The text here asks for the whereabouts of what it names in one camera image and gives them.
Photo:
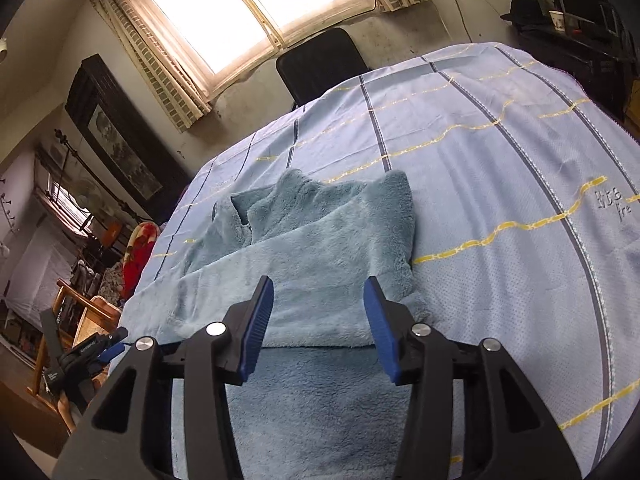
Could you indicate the dark framed picture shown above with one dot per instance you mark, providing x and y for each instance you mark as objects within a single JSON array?
[{"x": 117, "y": 140}]

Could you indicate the paper cup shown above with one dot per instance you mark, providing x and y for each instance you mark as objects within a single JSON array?
[{"x": 557, "y": 20}]

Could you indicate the window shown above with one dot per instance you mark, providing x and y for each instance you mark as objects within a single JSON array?
[{"x": 240, "y": 5}]

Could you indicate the black chair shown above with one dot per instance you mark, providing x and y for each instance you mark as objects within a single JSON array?
[{"x": 320, "y": 67}]

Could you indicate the dark desk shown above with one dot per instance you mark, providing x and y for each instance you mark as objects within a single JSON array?
[{"x": 575, "y": 60}]

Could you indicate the black hat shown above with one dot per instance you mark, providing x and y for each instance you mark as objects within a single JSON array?
[{"x": 525, "y": 10}]

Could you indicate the striped blue bed sheet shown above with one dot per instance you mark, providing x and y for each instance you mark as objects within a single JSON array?
[{"x": 500, "y": 185}]

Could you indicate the red floral blanket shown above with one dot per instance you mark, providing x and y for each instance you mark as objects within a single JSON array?
[{"x": 137, "y": 260}]

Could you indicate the wooden chair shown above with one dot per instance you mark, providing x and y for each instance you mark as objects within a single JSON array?
[{"x": 80, "y": 320}]

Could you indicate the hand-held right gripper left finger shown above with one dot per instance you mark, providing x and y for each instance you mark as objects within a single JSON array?
[{"x": 257, "y": 325}]

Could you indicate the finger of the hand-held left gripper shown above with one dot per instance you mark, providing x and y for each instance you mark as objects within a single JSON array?
[{"x": 114, "y": 345}]

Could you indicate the blue fleece garment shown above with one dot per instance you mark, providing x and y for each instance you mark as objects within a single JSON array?
[{"x": 325, "y": 260}]

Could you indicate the white electric fan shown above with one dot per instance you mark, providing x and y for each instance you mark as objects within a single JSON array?
[{"x": 90, "y": 192}]

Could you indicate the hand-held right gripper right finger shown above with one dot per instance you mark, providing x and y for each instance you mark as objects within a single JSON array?
[{"x": 382, "y": 330}]

